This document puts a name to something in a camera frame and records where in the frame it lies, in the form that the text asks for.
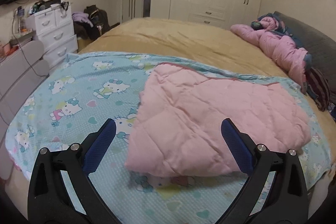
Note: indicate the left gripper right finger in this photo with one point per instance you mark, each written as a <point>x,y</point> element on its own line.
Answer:
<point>275,190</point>

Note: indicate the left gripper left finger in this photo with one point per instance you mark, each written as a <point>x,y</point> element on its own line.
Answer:
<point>60,189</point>

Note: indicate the pink quilted jacket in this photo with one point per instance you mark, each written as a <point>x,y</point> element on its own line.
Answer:
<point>177,131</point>

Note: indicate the purple clothes pile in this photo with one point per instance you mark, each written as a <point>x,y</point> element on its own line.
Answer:
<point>81,17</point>

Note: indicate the Hello Kitty blue sheet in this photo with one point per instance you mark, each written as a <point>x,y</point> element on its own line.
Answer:
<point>139,198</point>

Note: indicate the dark striped garment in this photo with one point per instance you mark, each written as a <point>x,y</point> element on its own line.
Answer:
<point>318,88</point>

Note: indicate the pink crumpled duvet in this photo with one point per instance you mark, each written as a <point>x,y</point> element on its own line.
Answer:
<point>288,54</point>

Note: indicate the grey bed headboard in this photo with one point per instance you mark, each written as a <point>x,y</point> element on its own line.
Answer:
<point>319,45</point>

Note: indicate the white drawer chest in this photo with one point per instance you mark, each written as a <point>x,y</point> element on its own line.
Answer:
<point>54,27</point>

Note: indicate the dark floral pillow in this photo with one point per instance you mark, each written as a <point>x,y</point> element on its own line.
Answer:
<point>271,25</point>

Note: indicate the tan bed blanket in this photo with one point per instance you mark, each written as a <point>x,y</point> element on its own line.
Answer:
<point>189,40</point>

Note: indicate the black backpack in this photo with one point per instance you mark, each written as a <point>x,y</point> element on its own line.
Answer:
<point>99,19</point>

